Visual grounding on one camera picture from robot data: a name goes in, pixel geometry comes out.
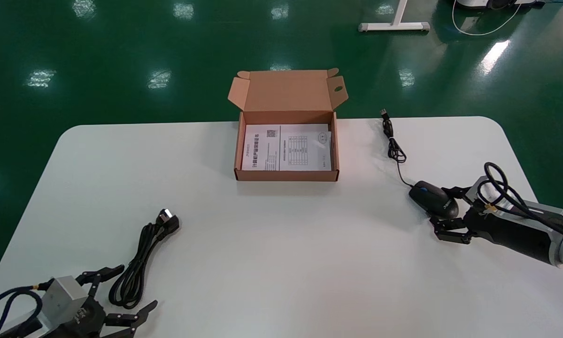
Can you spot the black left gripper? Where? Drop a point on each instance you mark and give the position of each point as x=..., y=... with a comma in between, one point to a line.
x=93, y=317

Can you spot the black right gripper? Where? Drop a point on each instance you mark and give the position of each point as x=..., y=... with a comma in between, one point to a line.
x=511, y=232

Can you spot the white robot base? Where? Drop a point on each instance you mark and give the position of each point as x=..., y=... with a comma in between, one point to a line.
x=474, y=3

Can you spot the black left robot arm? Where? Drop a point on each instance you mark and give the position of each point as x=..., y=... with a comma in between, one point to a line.
x=23, y=331

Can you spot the brown cardboard storage box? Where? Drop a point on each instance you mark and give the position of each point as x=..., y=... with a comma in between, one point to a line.
x=286, y=94

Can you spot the white metal table leg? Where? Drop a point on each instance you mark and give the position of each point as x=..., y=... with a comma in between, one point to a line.
x=394, y=24

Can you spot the white printed instruction sheet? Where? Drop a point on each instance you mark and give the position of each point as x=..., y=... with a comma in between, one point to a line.
x=262, y=150

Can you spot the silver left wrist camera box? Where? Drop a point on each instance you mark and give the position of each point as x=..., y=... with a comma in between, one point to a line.
x=63, y=298

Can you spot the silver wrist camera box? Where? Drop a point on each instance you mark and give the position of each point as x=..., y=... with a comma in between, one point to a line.
x=63, y=298
x=556, y=216

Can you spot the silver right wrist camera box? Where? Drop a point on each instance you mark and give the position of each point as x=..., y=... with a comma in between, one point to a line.
x=556, y=216

